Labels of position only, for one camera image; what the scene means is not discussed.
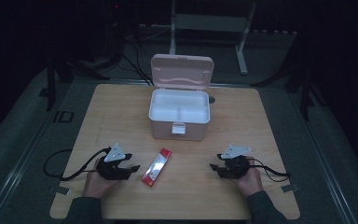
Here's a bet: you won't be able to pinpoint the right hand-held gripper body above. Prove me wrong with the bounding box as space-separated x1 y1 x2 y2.
216 144 253 180

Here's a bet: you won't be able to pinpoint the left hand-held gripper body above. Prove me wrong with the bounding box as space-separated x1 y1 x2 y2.
95 142 132 182

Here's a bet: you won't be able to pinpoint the red and silver ointment box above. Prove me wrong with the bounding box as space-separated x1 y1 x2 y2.
141 147 172 188

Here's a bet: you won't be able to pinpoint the white compartment tray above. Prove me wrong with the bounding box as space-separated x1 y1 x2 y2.
150 89 210 123

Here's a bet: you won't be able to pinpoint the pink storage box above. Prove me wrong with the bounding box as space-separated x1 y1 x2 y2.
148 53 215 143

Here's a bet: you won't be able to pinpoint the person's left hand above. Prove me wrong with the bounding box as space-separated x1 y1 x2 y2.
81 158 119 199

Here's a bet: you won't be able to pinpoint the person's right hand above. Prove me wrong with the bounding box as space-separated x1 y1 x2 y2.
236 155 264 198

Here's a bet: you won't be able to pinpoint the grey tape piece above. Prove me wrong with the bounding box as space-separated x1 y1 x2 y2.
281 183 299 193
48 185 71 197

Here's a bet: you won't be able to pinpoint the black tripod stand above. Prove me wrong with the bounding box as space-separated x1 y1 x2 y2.
251 62 328 123
44 54 110 112

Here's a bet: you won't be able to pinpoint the white metal stand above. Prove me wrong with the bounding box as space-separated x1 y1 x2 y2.
169 0 258 76

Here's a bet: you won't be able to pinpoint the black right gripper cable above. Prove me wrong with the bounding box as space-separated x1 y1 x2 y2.
248 158 292 183

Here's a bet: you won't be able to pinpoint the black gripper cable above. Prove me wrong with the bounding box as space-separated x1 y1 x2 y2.
43 147 112 182
248 158 292 183

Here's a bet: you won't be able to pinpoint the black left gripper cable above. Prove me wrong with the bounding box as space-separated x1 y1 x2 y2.
43 147 112 182

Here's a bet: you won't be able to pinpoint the black floor cables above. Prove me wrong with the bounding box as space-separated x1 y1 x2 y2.
117 29 154 87

